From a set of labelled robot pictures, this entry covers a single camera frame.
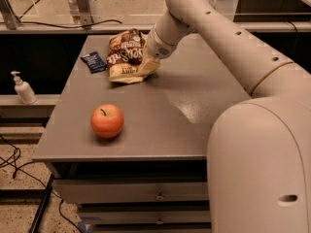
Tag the brown sea salt chip bag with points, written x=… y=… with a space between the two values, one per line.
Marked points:
x=125 y=54

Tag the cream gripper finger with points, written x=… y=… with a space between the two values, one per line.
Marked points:
x=148 y=65

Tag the grey drawer cabinet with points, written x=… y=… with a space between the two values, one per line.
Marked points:
x=167 y=122

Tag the black floor bar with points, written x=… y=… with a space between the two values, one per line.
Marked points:
x=44 y=200

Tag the blue rxbar blueberry wrapper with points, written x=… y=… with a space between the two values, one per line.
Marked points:
x=94 y=62

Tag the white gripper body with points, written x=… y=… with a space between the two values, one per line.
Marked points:
x=157 y=48

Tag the upper grey drawer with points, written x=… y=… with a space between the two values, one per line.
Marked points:
x=127 y=190

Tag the white pump lotion bottle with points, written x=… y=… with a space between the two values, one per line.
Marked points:
x=23 y=89

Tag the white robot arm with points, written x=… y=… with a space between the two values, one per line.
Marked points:
x=259 y=150

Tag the left metal bracket post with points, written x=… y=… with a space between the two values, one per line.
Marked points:
x=80 y=11

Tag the lower grey drawer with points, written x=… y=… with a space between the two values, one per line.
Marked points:
x=142 y=215

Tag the far left metal post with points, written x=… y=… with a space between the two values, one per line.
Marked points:
x=11 y=21

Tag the grey drawer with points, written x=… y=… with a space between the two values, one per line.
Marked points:
x=127 y=190
x=142 y=215

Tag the red orange apple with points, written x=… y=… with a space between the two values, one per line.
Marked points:
x=107 y=121

